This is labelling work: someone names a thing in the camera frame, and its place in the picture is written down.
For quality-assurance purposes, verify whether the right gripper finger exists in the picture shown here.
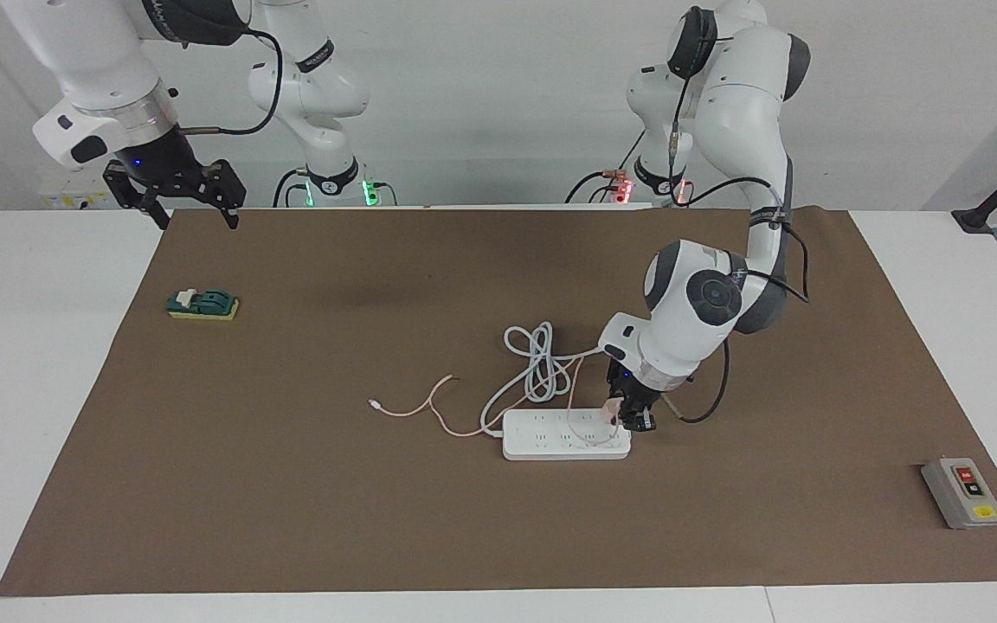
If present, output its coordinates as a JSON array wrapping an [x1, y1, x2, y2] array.
[[198, 159, 247, 229], [103, 164, 170, 231]]

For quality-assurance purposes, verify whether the pink charging cable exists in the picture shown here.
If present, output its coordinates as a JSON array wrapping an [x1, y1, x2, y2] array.
[[369, 355, 629, 446]]

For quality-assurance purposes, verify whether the white power strip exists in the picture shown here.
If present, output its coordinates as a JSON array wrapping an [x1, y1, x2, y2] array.
[[501, 408, 634, 461]]

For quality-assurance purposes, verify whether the brown table mat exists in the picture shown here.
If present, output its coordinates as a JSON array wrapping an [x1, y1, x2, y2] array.
[[0, 206, 997, 598]]

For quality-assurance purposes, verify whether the black base cable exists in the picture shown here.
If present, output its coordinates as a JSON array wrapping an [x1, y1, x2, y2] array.
[[566, 130, 646, 205], [272, 167, 313, 209]]

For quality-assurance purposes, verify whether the white yellow-labelled wall socket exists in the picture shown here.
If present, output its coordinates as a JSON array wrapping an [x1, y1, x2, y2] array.
[[38, 177, 119, 211]]

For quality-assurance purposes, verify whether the white power cord with plug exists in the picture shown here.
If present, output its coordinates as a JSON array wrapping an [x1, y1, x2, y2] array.
[[479, 322, 614, 438]]

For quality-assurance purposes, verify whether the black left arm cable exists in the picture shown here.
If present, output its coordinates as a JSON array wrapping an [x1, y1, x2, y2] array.
[[663, 9, 811, 425]]

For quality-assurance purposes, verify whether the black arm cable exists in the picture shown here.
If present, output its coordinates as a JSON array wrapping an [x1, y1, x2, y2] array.
[[178, 26, 285, 137], [663, 9, 811, 425]]

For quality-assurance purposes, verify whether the green knife switch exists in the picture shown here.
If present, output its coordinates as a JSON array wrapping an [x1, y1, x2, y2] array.
[[166, 287, 241, 322]]

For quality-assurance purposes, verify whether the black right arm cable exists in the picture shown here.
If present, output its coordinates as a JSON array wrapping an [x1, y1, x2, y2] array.
[[178, 26, 285, 137]]

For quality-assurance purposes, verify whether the grey on-off switch box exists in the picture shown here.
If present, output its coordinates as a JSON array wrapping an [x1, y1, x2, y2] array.
[[921, 457, 997, 530]]

